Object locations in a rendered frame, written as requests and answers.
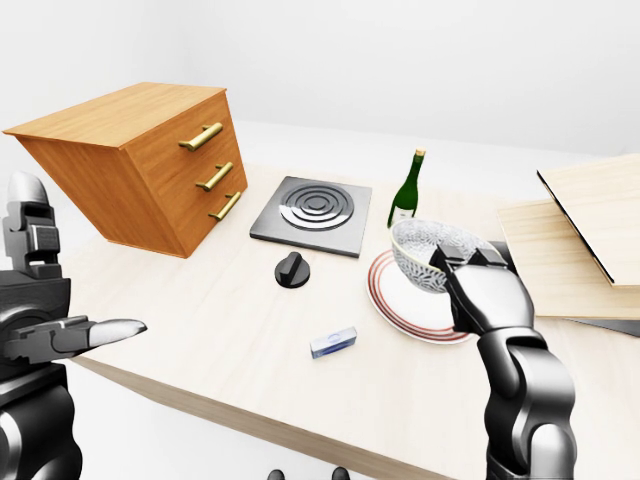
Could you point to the wooden cabinet with drawers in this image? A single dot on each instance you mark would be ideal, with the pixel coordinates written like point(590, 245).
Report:
point(100, 165)

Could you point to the wooden drawer front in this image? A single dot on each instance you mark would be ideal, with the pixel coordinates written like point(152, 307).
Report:
point(195, 227)
point(175, 192)
point(160, 150)

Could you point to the pale wooden rack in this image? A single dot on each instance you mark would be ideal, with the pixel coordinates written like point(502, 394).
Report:
point(560, 250)

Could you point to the green wine bottle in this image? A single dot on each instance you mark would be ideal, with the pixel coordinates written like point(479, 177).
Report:
point(406, 197)

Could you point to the flat dark stove plate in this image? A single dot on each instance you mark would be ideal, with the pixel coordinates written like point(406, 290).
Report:
point(350, 225)

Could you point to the silver and black right hand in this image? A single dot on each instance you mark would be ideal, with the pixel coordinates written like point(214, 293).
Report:
point(492, 297)

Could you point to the white plate with red rings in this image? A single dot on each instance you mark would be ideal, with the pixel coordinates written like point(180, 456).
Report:
point(400, 305)

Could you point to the round black knob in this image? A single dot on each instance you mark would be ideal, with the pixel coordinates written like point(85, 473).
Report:
point(292, 272)

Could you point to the silver and black left hand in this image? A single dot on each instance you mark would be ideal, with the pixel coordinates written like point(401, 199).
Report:
point(35, 300)

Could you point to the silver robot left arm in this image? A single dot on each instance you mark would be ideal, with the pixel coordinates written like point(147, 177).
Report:
point(30, 425)

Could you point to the small dark shape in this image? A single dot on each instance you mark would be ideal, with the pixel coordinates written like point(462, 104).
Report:
point(276, 475)
point(340, 474)

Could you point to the small blue and white box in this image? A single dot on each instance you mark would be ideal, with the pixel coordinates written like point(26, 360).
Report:
point(334, 342)

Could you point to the patterned black and white bowl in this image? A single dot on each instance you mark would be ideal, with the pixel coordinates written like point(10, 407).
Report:
point(420, 250)

